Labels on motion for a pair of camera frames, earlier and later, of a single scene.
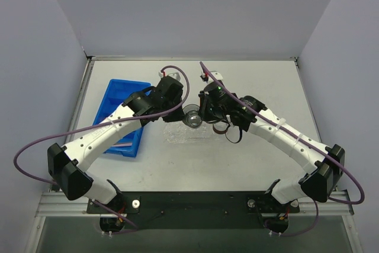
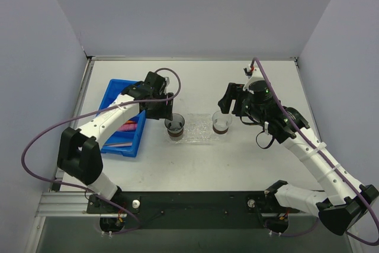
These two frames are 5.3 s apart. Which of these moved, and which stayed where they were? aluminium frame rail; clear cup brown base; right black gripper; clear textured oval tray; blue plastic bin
Moved: right black gripper
Stayed: blue plastic bin; aluminium frame rail; clear cup brown base; clear textured oval tray
